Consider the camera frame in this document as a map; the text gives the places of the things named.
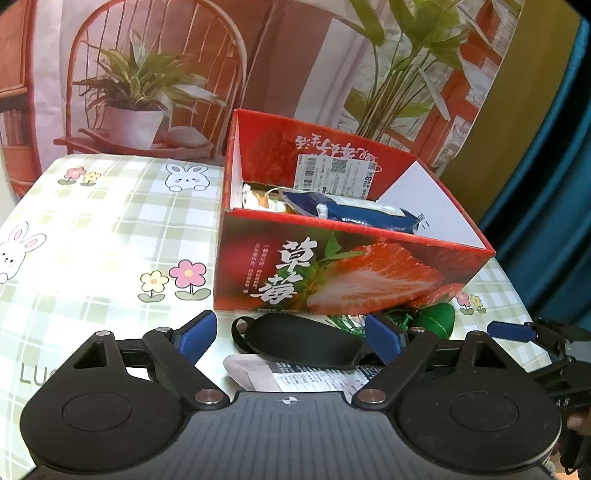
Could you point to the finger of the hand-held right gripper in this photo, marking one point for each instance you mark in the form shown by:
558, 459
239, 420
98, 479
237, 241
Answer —
508, 331

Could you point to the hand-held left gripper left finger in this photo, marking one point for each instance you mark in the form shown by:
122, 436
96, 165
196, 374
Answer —
196, 334

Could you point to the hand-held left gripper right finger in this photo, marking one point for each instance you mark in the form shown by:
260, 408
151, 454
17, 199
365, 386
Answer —
385, 339

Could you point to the green tasselled sachet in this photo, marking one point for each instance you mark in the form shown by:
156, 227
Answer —
436, 321

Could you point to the red strawberry print box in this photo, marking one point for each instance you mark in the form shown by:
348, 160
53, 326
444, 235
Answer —
369, 277

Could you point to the black eye mask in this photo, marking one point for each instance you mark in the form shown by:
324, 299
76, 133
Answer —
300, 341

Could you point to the white printed plastic packet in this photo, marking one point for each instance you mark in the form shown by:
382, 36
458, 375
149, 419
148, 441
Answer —
277, 376

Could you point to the blue and white packet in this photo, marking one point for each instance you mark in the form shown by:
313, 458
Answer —
360, 214

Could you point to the yellow and white snack packet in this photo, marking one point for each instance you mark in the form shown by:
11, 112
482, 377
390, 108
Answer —
263, 198

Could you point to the person's right hand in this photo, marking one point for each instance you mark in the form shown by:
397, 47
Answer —
579, 422

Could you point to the checked rabbit print tablecloth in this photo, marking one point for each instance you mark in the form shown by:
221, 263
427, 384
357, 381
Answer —
115, 221

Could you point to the teal curtain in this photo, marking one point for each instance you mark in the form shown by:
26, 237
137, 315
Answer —
545, 184

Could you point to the printed room backdrop cloth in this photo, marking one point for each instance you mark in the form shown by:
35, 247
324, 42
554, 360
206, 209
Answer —
286, 55

